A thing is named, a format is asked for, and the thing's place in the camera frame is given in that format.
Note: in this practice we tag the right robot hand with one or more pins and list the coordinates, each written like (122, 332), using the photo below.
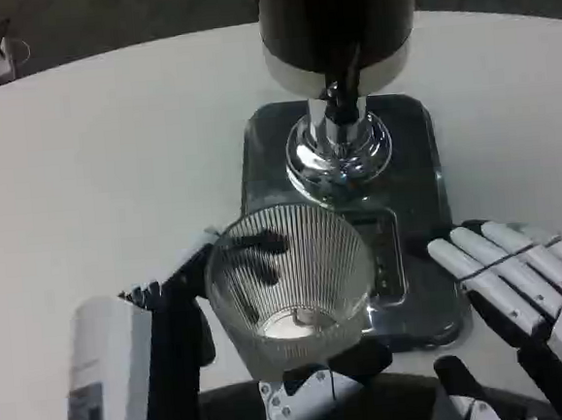
(520, 279)

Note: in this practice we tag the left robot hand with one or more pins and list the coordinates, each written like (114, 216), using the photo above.
(110, 359)

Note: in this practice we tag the clear ribbed glass cup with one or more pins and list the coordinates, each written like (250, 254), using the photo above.
(292, 287)

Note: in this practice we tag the black dispenser tap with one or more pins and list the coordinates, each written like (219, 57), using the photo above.
(347, 88)

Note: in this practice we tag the black drink dispenser chrome stand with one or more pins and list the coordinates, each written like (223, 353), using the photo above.
(334, 26)

